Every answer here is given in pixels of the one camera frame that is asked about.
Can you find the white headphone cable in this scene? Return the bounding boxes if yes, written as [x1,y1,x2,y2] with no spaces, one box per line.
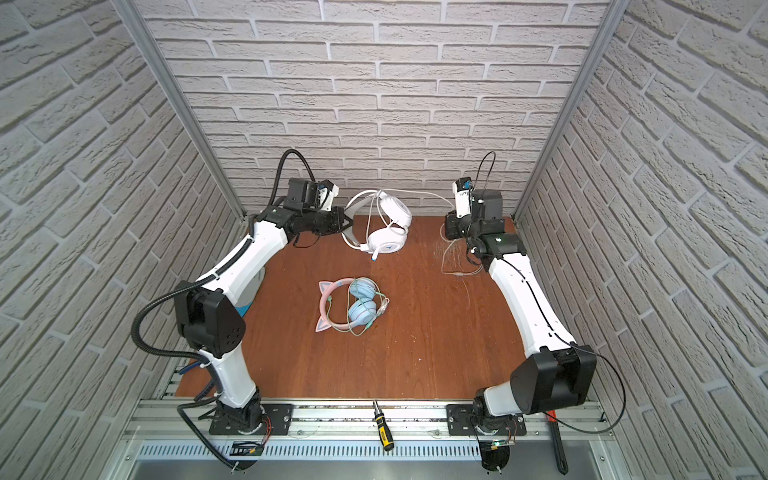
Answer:
[359,187,484,278]

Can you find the white headphones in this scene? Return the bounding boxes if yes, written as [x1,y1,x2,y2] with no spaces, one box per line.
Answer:
[342,190,412,261]

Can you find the green headphone cable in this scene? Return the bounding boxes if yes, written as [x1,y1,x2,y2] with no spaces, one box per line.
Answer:
[326,278,391,336]

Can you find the pink blue cat-ear headphones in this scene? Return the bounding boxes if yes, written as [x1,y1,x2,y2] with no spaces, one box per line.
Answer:
[315,277,390,336]

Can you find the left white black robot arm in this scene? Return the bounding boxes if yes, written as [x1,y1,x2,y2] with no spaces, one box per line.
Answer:
[174,206,354,430]

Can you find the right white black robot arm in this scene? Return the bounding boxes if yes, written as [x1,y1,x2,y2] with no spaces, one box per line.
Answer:
[445,177,597,417]

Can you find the yellow black screwdriver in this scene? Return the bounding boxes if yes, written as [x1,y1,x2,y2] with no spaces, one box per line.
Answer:
[372,400,395,452]

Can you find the red pipe wrench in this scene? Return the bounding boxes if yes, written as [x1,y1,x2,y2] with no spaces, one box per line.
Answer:
[545,411,569,475]

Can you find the small black electronics board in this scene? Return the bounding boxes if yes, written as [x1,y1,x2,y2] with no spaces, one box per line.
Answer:
[230,441,265,457]

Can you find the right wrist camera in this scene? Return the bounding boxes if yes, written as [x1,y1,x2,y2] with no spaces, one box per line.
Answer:
[452,177,473,218]

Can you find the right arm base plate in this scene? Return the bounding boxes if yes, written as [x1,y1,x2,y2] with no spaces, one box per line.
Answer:
[446,403,527,437]

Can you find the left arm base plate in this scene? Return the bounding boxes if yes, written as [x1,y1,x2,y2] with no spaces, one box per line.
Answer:
[209,403,294,436]

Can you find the blue handled pliers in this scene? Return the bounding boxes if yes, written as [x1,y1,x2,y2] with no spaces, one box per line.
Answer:
[176,361,216,401]

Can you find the black corrugated cable conduit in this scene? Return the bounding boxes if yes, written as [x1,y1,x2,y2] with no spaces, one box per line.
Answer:
[130,239,253,361]

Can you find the aluminium frame rail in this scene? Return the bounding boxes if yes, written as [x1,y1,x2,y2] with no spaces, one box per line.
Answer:
[124,398,608,444]

